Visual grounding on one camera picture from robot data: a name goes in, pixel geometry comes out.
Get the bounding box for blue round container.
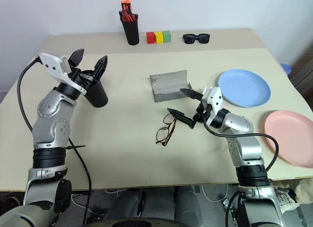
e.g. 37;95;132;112
279;63;292;78

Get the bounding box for tortoiseshell eyeglasses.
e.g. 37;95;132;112
155;113;178;147

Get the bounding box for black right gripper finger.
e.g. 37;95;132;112
179;88;203;101
166;108;197;129

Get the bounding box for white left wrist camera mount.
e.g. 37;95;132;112
38;52;88;95

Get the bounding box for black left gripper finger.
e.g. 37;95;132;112
67;48;85;67
92;55;109;79

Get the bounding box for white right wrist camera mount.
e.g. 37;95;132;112
201;86;224;118

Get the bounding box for black cup holding markers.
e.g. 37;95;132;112
119;13;140;45

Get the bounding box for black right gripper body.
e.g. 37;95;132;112
192;102;213;124

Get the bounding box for brown wooden furniture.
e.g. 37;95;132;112
290;47;313;97

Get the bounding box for white floor cable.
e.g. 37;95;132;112
200;184;228;203

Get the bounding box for dark grey rounded shape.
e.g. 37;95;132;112
174;184;202;224

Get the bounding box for open grey glasses case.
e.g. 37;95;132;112
149;69;193;104

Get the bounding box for pink plate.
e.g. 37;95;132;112
264;110;313;169

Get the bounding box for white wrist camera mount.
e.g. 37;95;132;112
38;52;88;95
201;86;224;118

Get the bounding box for black zip tie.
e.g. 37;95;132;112
65;144;87;151

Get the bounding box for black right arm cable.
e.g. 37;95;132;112
203;117;280;173

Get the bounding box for dark robot torso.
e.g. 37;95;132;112
83;216;183;227

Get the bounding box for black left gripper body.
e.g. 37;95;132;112
69;65;98;88

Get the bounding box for black sunglasses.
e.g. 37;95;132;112
182;33;212;45

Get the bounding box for blue plate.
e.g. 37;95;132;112
217;68;272;109

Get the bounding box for empty black cup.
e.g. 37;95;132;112
81;69;109;109

